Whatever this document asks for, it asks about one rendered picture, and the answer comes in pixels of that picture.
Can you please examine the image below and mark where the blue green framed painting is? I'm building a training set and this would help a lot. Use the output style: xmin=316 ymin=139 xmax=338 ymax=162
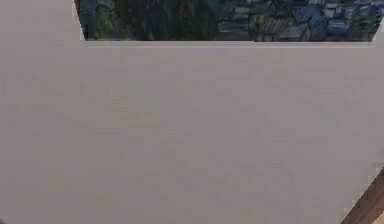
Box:
xmin=71 ymin=0 xmax=384 ymax=49

